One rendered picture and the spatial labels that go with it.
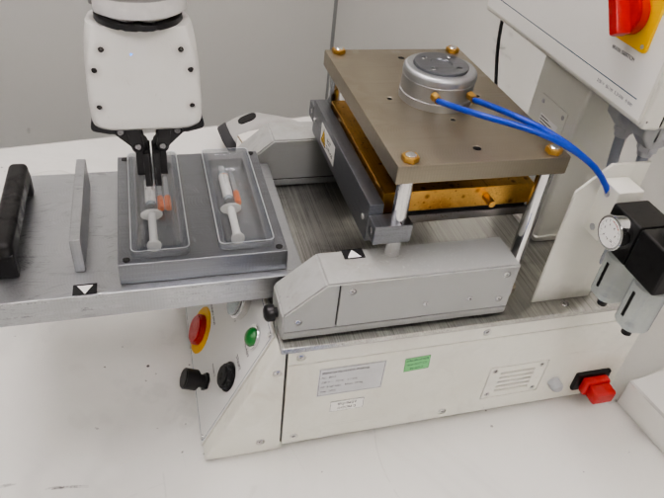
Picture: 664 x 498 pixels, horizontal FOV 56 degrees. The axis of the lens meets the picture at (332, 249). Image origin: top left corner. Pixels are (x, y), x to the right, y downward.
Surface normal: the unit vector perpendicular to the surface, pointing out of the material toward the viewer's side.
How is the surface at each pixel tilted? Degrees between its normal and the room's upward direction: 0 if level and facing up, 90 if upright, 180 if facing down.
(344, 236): 0
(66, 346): 0
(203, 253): 0
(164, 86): 90
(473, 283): 90
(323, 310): 90
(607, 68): 90
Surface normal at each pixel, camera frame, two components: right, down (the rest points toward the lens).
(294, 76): 0.38, 0.61
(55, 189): 0.10, -0.78
